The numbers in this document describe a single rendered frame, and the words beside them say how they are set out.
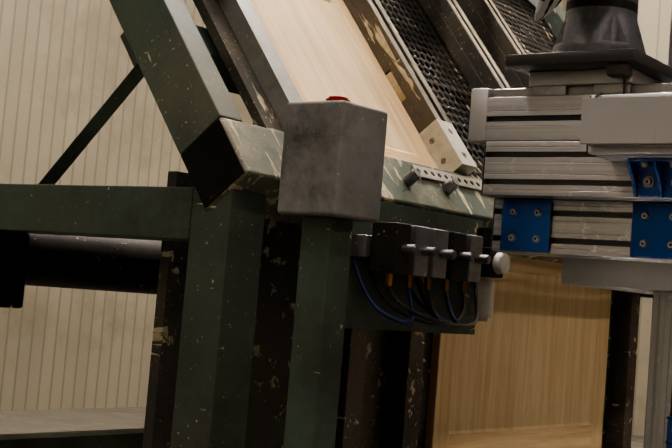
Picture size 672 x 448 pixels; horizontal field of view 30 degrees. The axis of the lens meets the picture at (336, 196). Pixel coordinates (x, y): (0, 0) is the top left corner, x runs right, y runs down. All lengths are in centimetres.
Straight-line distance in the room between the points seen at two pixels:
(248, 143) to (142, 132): 412
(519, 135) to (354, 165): 29
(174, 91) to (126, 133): 396
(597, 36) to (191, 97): 68
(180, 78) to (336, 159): 38
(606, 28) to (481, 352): 130
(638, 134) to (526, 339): 156
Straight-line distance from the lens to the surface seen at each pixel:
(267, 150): 214
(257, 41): 243
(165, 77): 222
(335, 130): 194
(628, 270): 211
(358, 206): 197
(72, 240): 270
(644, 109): 185
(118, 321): 616
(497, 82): 322
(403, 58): 283
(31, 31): 579
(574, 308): 358
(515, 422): 334
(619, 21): 207
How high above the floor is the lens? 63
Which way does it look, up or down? 4 degrees up
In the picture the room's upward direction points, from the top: 5 degrees clockwise
